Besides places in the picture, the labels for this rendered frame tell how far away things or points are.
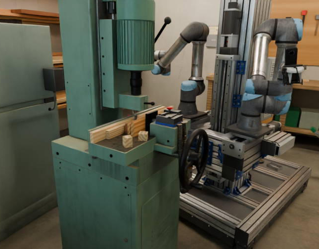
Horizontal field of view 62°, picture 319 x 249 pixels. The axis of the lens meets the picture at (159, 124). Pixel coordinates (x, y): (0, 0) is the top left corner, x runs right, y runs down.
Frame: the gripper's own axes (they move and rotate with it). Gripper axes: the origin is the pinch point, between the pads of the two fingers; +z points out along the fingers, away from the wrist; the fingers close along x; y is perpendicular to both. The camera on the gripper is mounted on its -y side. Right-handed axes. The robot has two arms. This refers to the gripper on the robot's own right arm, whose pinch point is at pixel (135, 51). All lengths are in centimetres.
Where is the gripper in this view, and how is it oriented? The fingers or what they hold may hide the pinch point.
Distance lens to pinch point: 235.5
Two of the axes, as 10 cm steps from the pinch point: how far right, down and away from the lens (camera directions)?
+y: 0.5, 9.1, 4.1
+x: 5.0, -3.8, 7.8
